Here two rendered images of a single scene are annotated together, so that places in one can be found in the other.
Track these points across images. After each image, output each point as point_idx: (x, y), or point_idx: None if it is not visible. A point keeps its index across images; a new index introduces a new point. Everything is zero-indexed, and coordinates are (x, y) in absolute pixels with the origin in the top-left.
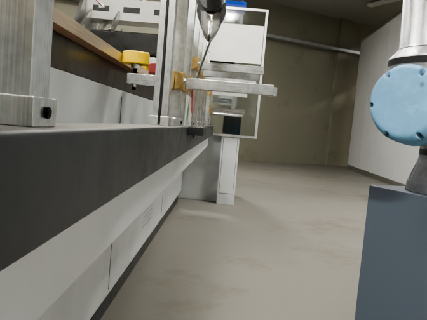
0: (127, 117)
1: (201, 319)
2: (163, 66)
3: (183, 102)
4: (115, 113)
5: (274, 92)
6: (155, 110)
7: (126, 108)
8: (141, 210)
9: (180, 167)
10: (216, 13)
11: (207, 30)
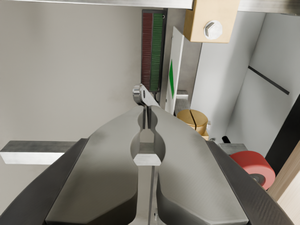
0: (251, 119)
1: (136, 47)
2: None
3: (180, 109)
4: (285, 47)
5: (11, 144)
6: None
7: (263, 116)
8: None
9: None
10: (98, 209)
11: (159, 119)
